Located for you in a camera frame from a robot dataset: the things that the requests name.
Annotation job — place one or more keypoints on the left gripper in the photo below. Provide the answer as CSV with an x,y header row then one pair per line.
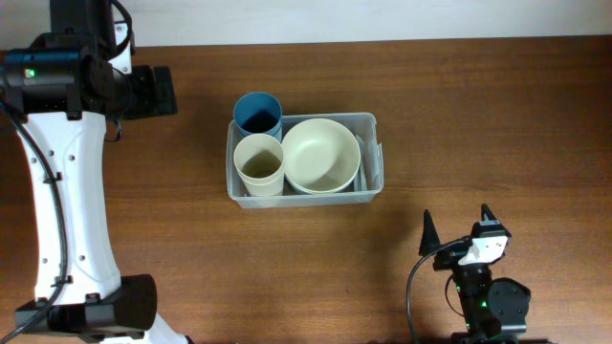
x,y
150,104

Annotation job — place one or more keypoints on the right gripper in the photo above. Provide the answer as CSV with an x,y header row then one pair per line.
x,y
429,238

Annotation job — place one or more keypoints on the blue cup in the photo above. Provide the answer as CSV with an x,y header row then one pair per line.
x,y
259,113

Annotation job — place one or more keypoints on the white plastic spoon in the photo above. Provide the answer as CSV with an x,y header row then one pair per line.
x,y
362,161

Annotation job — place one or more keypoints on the cream cup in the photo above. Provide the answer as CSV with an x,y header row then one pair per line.
x,y
259,159
265,190

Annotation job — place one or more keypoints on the cream cup back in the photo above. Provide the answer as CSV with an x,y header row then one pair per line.
x,y
265,190

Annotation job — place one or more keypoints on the cream bowl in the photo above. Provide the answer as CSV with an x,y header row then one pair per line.
x,y
320,146
325,184

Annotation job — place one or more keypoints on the grey plastic fork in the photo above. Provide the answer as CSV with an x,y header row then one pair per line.
x,y
358,183

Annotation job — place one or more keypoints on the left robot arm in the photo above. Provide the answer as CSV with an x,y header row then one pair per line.
x,y
61,94

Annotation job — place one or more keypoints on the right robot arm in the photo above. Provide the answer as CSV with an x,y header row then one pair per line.
x,y
494,310

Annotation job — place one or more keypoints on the clear plastic storage container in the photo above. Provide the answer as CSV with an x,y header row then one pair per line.
x,y
362,124

